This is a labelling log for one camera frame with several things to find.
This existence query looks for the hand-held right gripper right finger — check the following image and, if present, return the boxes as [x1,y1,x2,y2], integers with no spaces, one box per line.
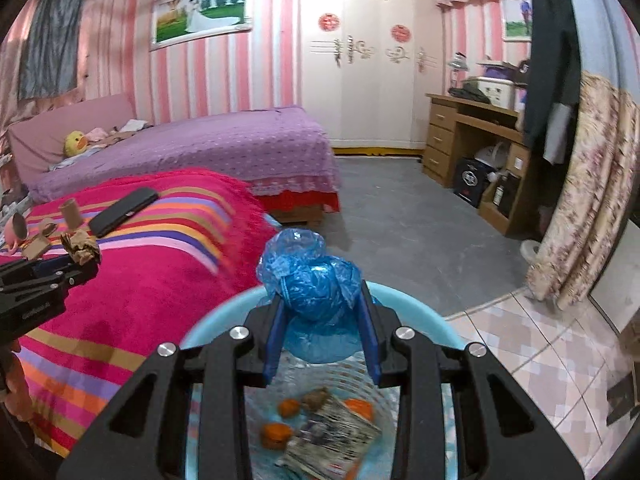
[356,282,584,480]

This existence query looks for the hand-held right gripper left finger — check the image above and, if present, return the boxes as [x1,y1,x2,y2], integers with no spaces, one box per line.
[56,297,286,480]

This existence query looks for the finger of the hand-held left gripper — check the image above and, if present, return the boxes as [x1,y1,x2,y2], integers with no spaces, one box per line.
[36,254,100,289]

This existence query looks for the brown paper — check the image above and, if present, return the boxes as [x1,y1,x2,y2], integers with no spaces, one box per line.
[61,230,103,266]

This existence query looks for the large mandarin orange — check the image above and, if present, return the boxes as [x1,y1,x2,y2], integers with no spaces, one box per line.
[345,398,375,422]

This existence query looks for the blue plastic bag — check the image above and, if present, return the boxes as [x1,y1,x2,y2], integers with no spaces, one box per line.
[256,228,364,364]

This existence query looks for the light blue plastic basket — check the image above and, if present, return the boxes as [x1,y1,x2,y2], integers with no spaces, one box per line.
[179,280,482,480]

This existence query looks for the printed paper leaflet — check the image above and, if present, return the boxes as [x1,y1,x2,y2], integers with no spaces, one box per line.
[275,390,383,476]

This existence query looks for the person's left hand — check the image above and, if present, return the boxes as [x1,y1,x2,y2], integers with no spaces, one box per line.
[0,339,33,422]

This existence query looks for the flat cardboard piece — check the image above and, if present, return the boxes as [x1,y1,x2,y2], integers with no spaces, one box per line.
[19,236,52,261]

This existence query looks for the round cardboard tube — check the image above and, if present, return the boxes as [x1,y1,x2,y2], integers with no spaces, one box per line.
[60,199,81,231]

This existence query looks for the pink cup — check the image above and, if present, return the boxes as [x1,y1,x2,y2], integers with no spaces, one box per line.
[0,212,29,252]

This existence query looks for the striped pink blanket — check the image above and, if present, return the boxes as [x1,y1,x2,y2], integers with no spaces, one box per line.
[0,169,282,459]

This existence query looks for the black case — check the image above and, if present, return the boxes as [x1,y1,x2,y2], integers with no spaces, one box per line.
[88,187,160,240]

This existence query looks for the yellow duck plush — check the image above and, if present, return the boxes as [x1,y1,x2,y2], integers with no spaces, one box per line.
[63,130,89,157]

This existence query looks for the pink headboard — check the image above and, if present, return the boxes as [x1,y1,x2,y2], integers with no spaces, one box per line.
[7,92,137,177]

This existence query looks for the purple dotted bed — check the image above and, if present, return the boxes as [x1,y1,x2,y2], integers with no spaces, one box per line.
[27,105,342,227]

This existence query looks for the black box with emblem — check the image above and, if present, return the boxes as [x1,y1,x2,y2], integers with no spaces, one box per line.
[452,157,494,209]

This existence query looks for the white appliance under desk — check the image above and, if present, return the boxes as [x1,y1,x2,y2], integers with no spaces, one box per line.
[475,142,509,181]

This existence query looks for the wooden desk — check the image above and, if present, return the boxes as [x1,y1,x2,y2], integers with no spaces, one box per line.
[422,91,547,237]

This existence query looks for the grey hanging cloth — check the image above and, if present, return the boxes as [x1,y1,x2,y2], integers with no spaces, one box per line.
[19,0,87,102]

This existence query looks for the white wardrobe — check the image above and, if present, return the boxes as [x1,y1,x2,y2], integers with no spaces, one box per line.
[300,0,447,152]

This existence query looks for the dark bag on desk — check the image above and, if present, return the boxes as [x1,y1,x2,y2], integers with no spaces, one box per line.
[447,86,492,105]

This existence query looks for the floral cloth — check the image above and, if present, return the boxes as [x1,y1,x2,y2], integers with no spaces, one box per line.
[525,72,640,312]

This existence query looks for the white storage box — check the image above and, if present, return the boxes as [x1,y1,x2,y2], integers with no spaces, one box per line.
[462,76,517,109]

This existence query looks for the desk lamp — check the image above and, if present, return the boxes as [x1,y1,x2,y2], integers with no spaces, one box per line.
[446,52,471,92]

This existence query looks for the dark hanging jacket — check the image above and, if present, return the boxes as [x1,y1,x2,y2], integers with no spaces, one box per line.
[521,0,584,166]

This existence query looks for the framed wall picture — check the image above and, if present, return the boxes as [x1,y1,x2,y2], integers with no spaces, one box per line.
[149,0,254,52]

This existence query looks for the small framed wall photo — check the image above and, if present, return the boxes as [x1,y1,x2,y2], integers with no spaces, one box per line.
[501,0,534,42]

